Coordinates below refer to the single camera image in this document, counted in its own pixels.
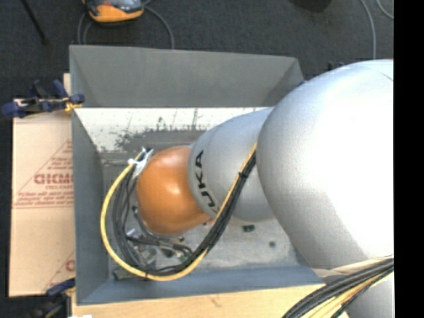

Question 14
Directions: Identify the grey metal bin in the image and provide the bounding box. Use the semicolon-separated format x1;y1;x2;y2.
68;44;328;306

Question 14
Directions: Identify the brown cardboard board, red print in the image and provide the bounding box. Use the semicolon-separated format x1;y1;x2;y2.
7;108;77;298

